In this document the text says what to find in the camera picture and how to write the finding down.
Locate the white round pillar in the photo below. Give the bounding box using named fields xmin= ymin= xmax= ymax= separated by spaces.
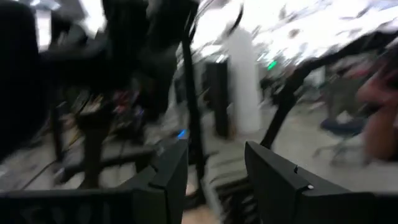
xmin=226 ymin=27 xmax=262 ymax=135

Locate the black pole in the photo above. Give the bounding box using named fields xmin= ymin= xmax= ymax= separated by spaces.
xmin=260 ymin=30 xmax=398 ymax=149

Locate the blue office chair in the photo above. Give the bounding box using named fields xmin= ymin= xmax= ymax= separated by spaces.
xmin=313 ymin=116 xmax=369 ymax=167

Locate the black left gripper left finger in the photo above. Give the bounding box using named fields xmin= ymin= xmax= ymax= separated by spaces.
xmin=132 ymin=139 xmax=190 ymax=224

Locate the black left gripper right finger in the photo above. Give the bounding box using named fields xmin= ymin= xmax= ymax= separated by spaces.
xmin=244 ymin=141 xmax=376 ymax=224

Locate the person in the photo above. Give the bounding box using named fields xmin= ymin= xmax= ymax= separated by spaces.
xmin=356 ymin=54 xmax=398 ymax=164

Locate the black cabinet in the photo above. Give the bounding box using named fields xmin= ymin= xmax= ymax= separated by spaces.
xmin=205 ymin=60 xmax=230 ymax=138

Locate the black aluminium rig frame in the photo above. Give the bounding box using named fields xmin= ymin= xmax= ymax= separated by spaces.
xmin=181 ymin=27 xmax=208 ymax=209

